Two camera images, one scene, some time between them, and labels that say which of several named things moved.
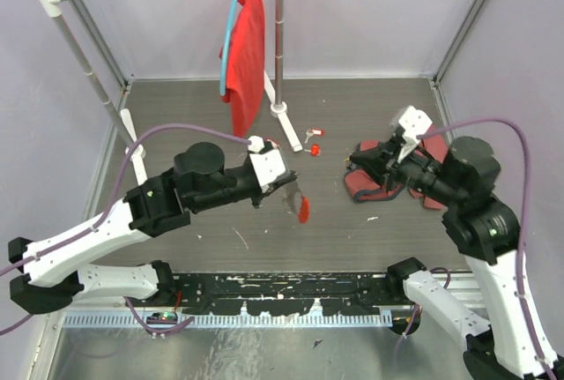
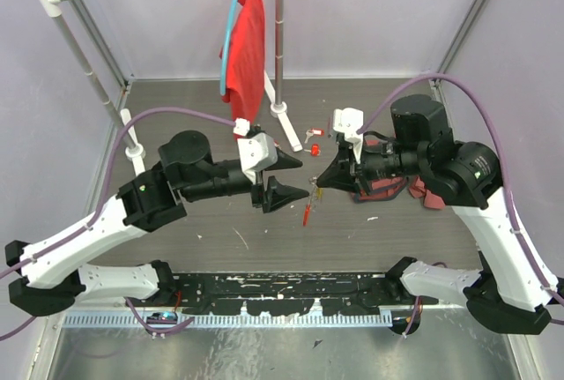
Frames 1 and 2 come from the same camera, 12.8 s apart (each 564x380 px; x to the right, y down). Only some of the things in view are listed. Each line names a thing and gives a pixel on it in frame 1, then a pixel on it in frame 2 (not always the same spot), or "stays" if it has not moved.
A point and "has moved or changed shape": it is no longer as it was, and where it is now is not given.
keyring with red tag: (301, 207) has moved or changed shape
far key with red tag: (311, 131) stays
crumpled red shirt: (362, 186) stays
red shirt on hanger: (246, 59) stays
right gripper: (375, 161) to (344, 172)
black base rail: (348, 294) stays
